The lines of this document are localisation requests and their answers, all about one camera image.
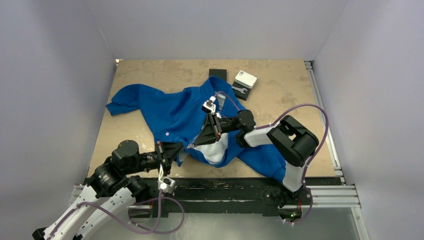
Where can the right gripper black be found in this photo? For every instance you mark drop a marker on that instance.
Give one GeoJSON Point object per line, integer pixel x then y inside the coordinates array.
{"type": "Point", "coordinates": [211, 132]}

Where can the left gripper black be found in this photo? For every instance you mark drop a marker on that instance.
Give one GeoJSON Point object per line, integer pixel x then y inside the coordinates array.
{"type": "Point", "coordinates": [167, 151]}

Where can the blue zip jacket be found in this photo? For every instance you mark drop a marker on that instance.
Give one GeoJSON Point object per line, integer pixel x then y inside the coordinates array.
{"type": "Point", "coordinates": [178, 117]}

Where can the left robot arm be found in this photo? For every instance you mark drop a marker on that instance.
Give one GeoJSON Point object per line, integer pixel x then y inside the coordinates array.
{"type": "Point", "coordinates": [126, 178]}

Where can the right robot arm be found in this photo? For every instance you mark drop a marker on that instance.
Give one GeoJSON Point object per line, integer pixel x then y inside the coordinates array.
{"type": "Point", "coordinates": [294, 142]}

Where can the black flat block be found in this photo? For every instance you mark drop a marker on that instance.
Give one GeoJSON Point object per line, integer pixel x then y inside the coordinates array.
{"type": "Point", "coordinates": [219, 73]}
{"type": "Point", "coordinates": [238, 94]}

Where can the silver wrench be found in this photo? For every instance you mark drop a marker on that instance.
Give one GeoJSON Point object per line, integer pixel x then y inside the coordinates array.
{"type": "Point", "coordinates": [239, 89]}

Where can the white small box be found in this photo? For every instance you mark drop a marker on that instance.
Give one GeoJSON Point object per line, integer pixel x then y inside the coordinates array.
{"type": "Point", "coordinates": [245, 79]}

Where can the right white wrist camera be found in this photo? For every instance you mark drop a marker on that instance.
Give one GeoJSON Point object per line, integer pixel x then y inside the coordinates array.
{"type": "Point", "coordinates": [209, 106]}

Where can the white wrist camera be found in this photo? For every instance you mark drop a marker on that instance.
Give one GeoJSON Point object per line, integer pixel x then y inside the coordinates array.
{"type": "Point", "coordinates": [209, 106]}
{"type": "Point", "coordinates": [164, 183]}

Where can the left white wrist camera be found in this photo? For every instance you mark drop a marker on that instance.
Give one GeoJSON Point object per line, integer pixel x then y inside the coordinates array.
{"type": "Point", "coordinates": [164, 183]}

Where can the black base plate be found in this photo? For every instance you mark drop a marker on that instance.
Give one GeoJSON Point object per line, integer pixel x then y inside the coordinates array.
{"type": "Point", "coordinates": [239, 195]}

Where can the aluminium frame rail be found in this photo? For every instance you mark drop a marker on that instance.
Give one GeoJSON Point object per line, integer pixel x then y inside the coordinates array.
{"type": "Point", "coordinates": [319, 196]}

